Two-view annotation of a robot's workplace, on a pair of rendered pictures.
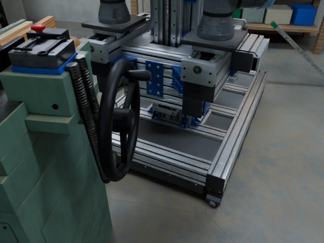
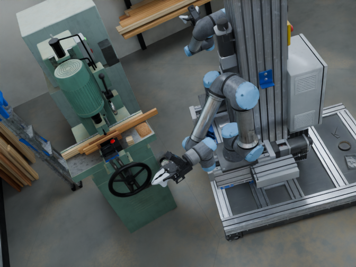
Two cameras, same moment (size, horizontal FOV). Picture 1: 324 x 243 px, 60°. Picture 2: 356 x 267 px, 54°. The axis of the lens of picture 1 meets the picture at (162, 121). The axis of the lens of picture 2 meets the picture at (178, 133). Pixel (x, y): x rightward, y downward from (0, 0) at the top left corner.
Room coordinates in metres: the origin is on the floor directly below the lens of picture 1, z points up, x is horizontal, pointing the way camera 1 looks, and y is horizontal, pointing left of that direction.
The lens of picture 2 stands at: (0.39, -1.35, 2.54)
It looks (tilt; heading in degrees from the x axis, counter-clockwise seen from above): 46 degrees down; 68
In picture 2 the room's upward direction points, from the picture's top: 19 degrees counter-clockwise
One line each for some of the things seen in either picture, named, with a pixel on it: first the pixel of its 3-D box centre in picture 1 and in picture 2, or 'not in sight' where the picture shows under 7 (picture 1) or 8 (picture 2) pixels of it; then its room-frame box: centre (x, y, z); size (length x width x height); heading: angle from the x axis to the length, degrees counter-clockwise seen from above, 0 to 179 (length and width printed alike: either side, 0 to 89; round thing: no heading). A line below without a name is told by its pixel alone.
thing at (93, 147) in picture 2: not in sight; (101, 142); (0.55, 0.40, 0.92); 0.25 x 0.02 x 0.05; 171
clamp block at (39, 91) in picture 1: (51, 80); (114, 156); (0.56, 0.24, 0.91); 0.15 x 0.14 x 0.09; 171
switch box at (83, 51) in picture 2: not in sight; (83, 47); (0.79, 0.73, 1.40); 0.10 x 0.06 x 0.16; 81
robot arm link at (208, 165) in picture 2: not in sight; (205, 159); (0.89, -0.33, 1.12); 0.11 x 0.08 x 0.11; 90
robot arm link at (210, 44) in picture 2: not in sight; (206, 43); (1.53, 0.46, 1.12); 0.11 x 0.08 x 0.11; 168
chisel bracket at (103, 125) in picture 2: not in sight; (100, 124); (0.61, 0.45, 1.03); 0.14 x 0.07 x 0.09; 81
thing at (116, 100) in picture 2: not in sight; (114, 100); (0.78, 0.59, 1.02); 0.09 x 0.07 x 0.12; 171
